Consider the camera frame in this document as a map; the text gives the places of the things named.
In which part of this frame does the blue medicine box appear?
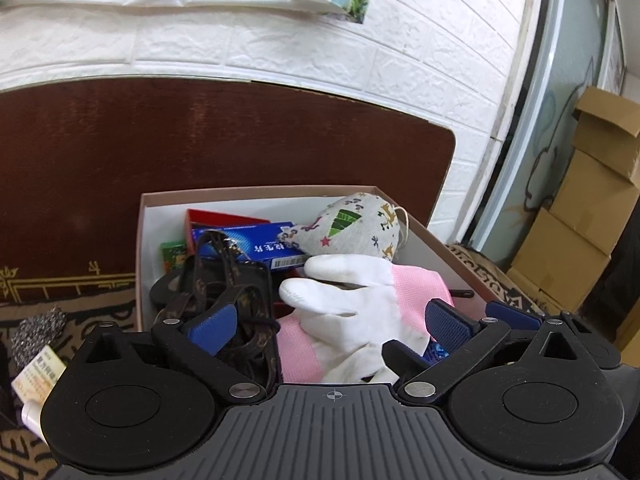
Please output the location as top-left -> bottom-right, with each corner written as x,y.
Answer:
192,221 -> 311,266

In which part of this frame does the white tube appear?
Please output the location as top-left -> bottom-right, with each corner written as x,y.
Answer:
20,402 -> 46,438

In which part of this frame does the brown cardboard box open flap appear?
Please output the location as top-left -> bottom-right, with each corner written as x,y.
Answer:
572,86 -> 640,191

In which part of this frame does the pink-brown cardboard box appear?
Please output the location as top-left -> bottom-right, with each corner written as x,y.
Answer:
136,185 -> 495,336

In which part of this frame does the brown patterned lanyard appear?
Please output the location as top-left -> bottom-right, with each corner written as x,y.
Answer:
165,230 -> 281,393

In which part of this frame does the steel wool scrubber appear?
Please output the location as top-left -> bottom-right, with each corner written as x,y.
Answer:
9,308 -> 68,368

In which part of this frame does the brown wooden board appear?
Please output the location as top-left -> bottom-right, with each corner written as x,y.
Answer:
0,77 -> 457,306

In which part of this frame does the printed fabric face mask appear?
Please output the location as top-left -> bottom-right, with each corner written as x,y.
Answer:
277,192 -> 411,263

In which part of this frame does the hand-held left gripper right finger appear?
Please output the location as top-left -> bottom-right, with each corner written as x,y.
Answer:
397,298 -> 593,405

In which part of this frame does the yellow packet with orange label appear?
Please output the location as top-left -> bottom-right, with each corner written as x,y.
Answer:
11,345 -> 67,403

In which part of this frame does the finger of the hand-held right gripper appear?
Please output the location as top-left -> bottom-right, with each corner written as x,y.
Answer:
486,301 -> 621,368
382,339 -> 447,377

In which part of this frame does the red box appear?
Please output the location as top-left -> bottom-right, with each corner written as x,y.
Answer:
186,208 -> 271,256

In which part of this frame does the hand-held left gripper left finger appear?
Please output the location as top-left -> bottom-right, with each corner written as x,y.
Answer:
75,302 -> 266,404

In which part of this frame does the letter-print tablecloth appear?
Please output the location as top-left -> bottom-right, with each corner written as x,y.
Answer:
0,242 -> 546,480

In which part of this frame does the green packet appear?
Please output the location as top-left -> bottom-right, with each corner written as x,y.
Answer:
160,241 -> 188,273

